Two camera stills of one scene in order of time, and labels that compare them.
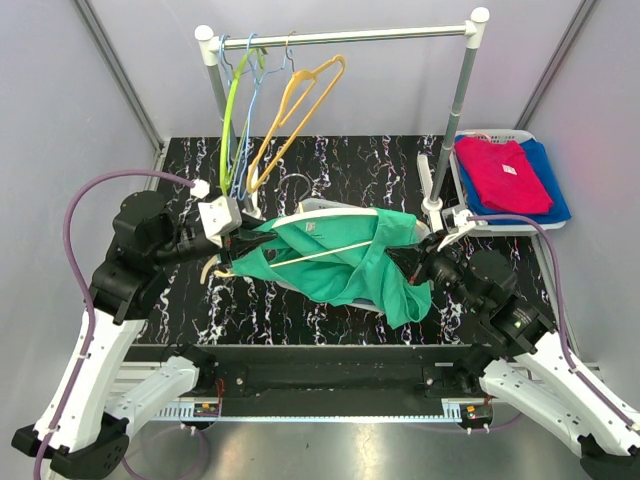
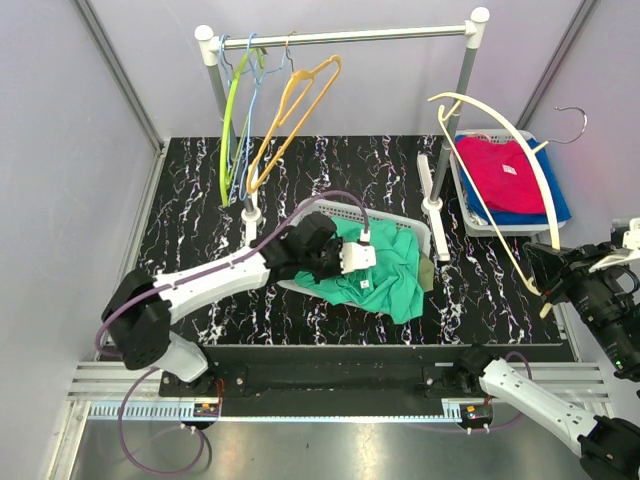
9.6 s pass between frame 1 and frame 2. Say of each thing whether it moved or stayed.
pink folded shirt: stayed
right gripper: moved
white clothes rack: stayed
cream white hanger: moved
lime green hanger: stayed
